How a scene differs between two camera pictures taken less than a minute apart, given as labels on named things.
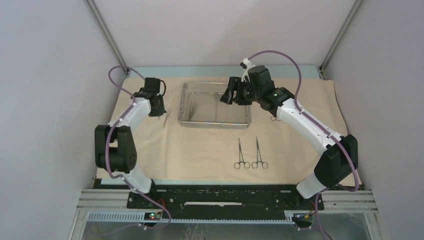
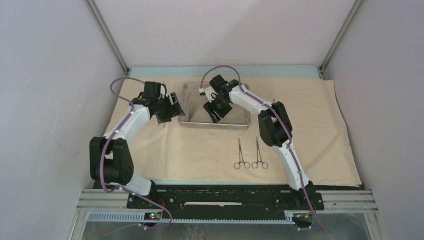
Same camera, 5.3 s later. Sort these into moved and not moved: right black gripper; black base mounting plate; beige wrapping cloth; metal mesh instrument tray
Moved: right black gripper
Not moved: metal mesh instrument tray; black base mounting plate; beige wrapping cloth
